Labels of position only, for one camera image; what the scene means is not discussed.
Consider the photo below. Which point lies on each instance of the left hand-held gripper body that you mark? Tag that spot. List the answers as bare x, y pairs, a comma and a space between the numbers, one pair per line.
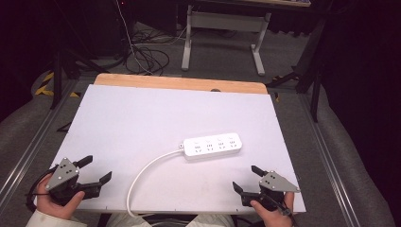
64, 176

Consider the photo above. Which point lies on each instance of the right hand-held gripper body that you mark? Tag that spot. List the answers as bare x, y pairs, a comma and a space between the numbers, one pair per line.
271, 189

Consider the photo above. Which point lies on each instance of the white power strip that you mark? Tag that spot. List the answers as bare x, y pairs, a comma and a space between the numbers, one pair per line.
212, 145

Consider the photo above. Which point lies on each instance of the person's right hand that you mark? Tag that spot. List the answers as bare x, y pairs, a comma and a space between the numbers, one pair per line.
273, 214

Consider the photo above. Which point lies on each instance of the person's left hand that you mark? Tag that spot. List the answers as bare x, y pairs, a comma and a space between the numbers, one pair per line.
56, 203

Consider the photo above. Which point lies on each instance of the person's left sleeve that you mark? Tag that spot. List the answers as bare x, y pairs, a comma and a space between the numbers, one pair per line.
52, 220

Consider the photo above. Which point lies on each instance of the white board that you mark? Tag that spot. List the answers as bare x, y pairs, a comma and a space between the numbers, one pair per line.
157, 132

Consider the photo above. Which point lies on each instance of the person's legs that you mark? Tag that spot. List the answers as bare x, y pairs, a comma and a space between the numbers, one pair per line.
170, 220

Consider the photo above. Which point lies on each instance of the yellow black floor tape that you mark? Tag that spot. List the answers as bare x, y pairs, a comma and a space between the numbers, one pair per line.
47, 86

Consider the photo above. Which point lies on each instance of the black tripod stand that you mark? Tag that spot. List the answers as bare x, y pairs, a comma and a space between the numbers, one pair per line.
307, 63
67, 60

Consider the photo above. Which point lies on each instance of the wooden table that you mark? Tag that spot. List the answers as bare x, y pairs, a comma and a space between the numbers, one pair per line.
179, 83

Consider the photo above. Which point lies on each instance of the white metal desk frame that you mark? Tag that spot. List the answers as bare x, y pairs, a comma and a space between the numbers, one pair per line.
225, 34

